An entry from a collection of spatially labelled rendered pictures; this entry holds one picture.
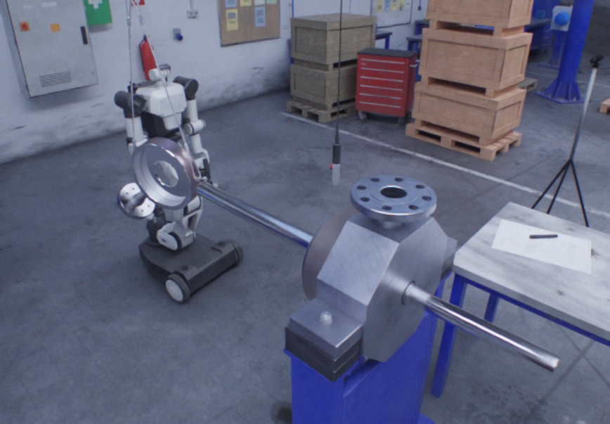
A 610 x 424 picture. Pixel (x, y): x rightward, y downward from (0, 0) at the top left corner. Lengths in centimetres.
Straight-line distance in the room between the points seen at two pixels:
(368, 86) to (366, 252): 512
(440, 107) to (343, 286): 464
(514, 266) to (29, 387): 258
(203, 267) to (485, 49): 383
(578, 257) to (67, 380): 270
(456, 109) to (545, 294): 392
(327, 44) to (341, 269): 512
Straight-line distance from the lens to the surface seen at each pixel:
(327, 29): 627
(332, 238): 149
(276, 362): 277
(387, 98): 635
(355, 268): 136
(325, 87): 638
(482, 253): 221
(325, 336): 133
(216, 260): 326
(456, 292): 221
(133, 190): 260
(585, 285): 220
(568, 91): 881
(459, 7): 565
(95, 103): 642
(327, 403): 152
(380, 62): 628
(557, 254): 235
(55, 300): 357
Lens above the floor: 204
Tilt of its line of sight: 27 degrees down
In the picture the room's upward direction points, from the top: straight up
